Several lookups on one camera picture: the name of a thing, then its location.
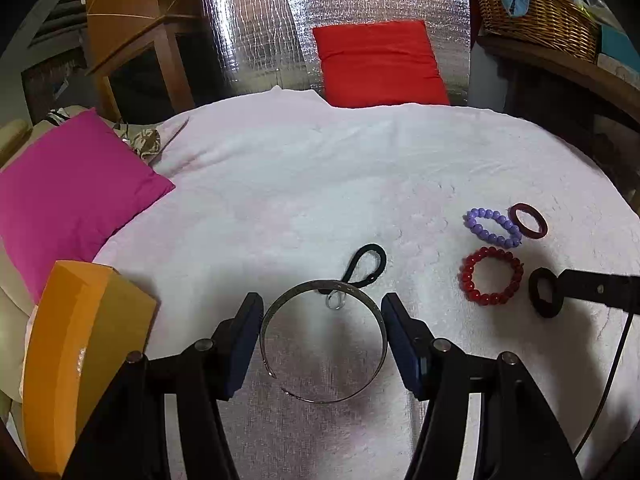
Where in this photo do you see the silver foil sheet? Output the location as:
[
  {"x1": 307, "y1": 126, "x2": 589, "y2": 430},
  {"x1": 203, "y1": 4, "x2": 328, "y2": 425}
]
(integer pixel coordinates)
[{"x1": 200, "y1": 0, "x2": 473, "y2": 107}]

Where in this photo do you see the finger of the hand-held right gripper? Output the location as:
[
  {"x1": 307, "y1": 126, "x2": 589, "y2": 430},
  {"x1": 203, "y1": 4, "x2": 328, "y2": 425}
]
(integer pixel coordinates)
[{"x1": 557, "y1": 269, "x2": 640, "y2": 318}]

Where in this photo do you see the black ring hair tie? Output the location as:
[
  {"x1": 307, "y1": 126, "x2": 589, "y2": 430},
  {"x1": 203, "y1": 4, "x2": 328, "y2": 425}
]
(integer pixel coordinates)
[{"x1": 528, "y1": 267, "x2": 568, "y2": 318}]

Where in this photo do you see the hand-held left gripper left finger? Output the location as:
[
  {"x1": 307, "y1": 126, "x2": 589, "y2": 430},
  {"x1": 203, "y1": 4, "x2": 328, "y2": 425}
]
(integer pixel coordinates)
[{"x1": 62, "y1": 292, "x2": 264, "y2": 480}]

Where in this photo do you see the wicker basket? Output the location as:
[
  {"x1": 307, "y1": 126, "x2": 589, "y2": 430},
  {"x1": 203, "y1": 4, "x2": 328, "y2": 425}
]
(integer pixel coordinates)
[{"x1": 471, "y1": 0, "x2": 601, "y2": 63}]

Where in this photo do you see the silver metal bangle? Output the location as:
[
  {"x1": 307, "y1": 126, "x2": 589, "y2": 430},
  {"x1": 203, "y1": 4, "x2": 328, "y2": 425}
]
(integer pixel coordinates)
[{"x1": 260, "y1": 280, "x2": 390, "y2": 404}]

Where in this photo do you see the red bead bracelet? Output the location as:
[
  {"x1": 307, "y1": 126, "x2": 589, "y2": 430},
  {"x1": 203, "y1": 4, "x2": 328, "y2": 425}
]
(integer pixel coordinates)
[{"x1": 460, "y1": 246, "x2": 525, "y2": 307}]

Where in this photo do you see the black cord loop keychain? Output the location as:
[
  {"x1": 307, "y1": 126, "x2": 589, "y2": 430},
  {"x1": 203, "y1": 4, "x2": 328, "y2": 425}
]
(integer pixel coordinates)
[{"x1": 325, "y1": 243, "x2": 387, "y2": 311}]

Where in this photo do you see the purple bead bracelet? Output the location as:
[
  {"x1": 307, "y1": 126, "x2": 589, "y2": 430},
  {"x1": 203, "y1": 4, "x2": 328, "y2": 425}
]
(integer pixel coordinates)
[{"x1": 465, "y1": 208, "x2": 523, "y2": 250}]

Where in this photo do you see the patterned beige cloth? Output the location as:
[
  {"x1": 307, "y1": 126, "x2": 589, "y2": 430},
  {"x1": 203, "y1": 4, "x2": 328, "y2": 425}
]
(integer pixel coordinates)
[{"x1": 112, "y1": 122, "x2": 166, "y2": 163}]

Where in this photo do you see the wooden shelf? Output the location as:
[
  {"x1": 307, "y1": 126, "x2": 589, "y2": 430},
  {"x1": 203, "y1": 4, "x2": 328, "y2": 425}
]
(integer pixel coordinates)
[{"x1": 475, "y1": 35, "x2": 640, "y2": 191}]

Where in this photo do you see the magenta pillow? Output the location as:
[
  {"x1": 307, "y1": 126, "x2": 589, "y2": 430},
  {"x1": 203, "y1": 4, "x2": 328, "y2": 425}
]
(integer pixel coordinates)
[{"x1": 0, "y1": 108, "x2": 176, "y2": 306}]

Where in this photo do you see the orange box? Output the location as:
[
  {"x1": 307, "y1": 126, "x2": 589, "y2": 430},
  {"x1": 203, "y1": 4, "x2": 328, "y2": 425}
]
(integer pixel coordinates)
[{"x1": 21, "y1": 260, "x2": 161, "y2": 478}]

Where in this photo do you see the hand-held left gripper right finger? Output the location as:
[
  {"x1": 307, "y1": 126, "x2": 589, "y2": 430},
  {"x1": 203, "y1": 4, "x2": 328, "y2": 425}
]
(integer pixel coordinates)
[{"x1": 381, "y1": 294, "x2": 583, "y2": 480}]

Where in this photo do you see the red pillow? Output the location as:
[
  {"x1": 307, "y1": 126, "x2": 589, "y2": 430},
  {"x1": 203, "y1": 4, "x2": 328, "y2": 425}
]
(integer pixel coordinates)
[{"x1": 312, "y1": 20, "x2": 451, "y2": 109}]

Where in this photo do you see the clear plastic bag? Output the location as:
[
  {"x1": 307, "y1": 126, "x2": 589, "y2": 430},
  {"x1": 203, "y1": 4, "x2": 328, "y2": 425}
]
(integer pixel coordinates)
[{"x1": 565, "y1": 0, "x2": 626, "y2": 26}]

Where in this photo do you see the maroon ring bracelet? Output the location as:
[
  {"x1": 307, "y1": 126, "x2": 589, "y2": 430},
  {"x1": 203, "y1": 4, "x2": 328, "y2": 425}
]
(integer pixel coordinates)
[{"x1": 508, "y1": 203, "x2": 549, "y2": 240}]

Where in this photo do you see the teal box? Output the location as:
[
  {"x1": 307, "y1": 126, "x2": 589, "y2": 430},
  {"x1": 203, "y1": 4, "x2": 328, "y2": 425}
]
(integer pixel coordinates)
[{"x1": 600, "y1": 25, "x2": 640, "y2": 61}]

